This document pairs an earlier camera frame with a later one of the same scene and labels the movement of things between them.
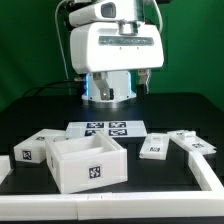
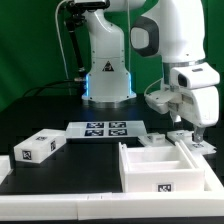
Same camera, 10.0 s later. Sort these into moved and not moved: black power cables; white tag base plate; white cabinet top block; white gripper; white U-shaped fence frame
Moved: white gripper
Not moved: white cabinet top block; white U-shaped fence frame; black power cables; white tag base plate
